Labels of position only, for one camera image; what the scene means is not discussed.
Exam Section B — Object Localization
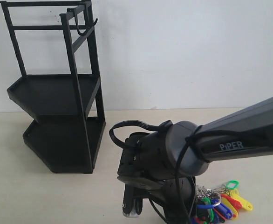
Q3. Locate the black metal two-tier rack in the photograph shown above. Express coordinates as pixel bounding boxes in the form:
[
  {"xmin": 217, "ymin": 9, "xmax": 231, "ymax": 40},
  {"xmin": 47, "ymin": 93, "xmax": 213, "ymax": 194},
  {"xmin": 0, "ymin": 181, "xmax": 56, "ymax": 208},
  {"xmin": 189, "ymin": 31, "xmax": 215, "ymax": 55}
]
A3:
[{"xmin": 0, "ymin": 0, "xmax": 106, "ymax": 174}]

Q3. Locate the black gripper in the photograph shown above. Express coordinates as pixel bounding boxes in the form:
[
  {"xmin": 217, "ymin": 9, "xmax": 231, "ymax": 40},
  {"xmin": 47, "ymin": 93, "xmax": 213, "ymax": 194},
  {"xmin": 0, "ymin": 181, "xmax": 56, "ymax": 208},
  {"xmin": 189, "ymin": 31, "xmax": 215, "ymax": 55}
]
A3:
[{"xmin": 116, "ymin": 132, "xmax": 196, "ymax": 224}]

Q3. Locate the black S hook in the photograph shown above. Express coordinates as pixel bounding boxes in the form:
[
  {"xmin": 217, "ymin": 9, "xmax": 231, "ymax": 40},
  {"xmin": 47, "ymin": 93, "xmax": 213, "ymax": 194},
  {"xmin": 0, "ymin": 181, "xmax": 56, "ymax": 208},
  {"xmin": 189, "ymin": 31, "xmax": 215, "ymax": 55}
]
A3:
[{"xmin": 67, "ymin": 7, "xmax": 99, "ymax": 37}]

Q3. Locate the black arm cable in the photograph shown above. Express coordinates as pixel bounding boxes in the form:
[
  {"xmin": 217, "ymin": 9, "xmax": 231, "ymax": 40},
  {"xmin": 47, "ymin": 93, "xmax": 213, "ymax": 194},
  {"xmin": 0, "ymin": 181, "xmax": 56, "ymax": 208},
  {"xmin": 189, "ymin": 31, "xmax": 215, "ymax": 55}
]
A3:
[{"xmin": 109, "ymin": 120, "xmax": 265, "ymax": 224}]

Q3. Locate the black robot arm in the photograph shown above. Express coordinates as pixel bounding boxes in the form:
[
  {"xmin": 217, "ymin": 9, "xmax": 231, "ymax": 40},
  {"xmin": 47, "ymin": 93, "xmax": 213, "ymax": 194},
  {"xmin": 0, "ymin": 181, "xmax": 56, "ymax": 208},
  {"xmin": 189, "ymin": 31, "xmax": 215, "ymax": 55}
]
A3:
[{"xmin": 109, "ymin": 97, "xmax": 273, "ymax": 224}]

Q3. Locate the colourful key tag bunch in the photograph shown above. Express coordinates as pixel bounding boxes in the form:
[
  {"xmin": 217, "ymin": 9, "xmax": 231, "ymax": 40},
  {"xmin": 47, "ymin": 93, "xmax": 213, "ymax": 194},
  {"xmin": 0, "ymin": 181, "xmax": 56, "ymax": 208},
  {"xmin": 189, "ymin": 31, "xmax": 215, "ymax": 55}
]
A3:
[{"xmin": 191, "ymin": 180, "xmax": 253, "ymax": 224}]

